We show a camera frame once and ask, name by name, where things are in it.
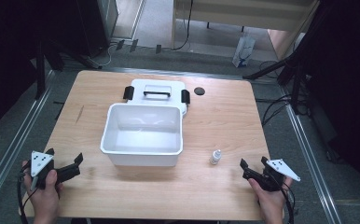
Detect black metal stand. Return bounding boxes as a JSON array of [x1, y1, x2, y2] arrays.
[[33, 38, 103, 101]]

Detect person's right hand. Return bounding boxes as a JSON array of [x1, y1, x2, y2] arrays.
[[247, 176, 294, 219]]

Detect beige wooden furniture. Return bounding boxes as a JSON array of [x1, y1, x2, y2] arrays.
[[171, 0, 321, 61]]

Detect black cabinet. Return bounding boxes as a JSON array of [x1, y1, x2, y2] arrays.
[[74, 0, 120, 58]]

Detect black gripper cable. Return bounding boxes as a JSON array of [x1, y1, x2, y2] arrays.
[[274, 176, 296, 224], [16, 160, 41, 224]]

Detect white and blue paper bag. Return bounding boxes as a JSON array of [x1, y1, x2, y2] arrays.
[[231, 35, 257, 69]]

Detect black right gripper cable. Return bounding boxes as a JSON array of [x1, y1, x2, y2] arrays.
[[274, 176, 296, 224]]

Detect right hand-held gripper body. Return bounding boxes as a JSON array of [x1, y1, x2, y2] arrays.
[[260, 159, 301, 192]]

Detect white box lid black handle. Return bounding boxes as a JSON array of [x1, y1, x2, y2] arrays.
[[122, 78, 191, 117]]

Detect white plastic storage box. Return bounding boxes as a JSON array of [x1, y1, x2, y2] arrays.
[[99, 103, 184, 168]]

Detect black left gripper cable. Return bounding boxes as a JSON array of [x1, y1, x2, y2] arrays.
[[16, 160, 41, 224]]

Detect white floor cable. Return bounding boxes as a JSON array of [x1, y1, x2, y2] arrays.
[[86, 42, 120, 68]]

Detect person's left hand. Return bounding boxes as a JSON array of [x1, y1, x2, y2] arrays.
[[21, 160, 65, 218]]

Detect metal floor rail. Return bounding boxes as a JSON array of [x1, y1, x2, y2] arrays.
[[98, 65, 284, 82], [279, 85, 344, 224], [0, 70, 57, 217]]

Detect black floor cables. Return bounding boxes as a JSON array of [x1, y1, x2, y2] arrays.
[[254, 60, 311, 127]]

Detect small white dropper bottle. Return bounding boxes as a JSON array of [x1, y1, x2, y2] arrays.
[[209, 148, 223, 166]]

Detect black hanging cable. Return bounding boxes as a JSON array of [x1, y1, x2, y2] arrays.
[[172, 0, 195, 51]]

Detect black tripod stand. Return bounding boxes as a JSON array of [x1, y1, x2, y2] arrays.
[[242, 3, 328, 116]]

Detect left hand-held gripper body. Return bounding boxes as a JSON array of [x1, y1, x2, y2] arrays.
[[28, 150, 62, 191]]

